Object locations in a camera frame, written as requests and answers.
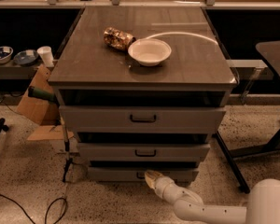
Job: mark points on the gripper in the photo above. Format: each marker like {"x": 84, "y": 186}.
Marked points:
{"x": 161, "y": 184}

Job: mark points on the grey bottom drawer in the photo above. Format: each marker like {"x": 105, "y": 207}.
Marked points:
{"x": 109, "y": 174}

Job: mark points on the grey drawer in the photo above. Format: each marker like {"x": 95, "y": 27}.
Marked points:
{"x": 142, "y": 152}
{"x": 111, "y": 119}
{"x": 109, "y": 174}

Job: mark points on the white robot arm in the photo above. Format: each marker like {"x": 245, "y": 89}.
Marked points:
{"x": 263, "y": 205}

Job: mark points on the grey middle drawer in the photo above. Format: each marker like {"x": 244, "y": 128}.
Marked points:
{"x": 142, "y": 152}

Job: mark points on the grey drawer cabinet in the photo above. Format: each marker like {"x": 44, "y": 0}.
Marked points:
{"x": 90, "y": 73}

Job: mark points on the grey top drawer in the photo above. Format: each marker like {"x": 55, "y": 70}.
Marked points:
{"x": 111, "y": 119}

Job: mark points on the brown cardboard box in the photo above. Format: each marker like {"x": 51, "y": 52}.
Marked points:
{"x": 43, "y": 113}

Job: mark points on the white paper cup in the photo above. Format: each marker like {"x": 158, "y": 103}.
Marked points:
{"x": 46, "y": 56}

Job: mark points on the dark blue bowl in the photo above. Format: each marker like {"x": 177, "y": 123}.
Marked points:
{"x": 26, "y": 58}

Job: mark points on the dark side table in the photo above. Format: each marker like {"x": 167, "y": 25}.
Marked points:
{"x": 270, "y": 52}

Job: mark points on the blue bowl with white rim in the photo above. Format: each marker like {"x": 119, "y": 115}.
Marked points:
{"x": 5, "y": 54}

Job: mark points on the green handled tool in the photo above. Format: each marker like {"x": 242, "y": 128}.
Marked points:
{"x": 41, "y": 94}

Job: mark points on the grey wall shelf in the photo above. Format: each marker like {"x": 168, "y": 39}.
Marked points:
{"x": 13, "y": 71}

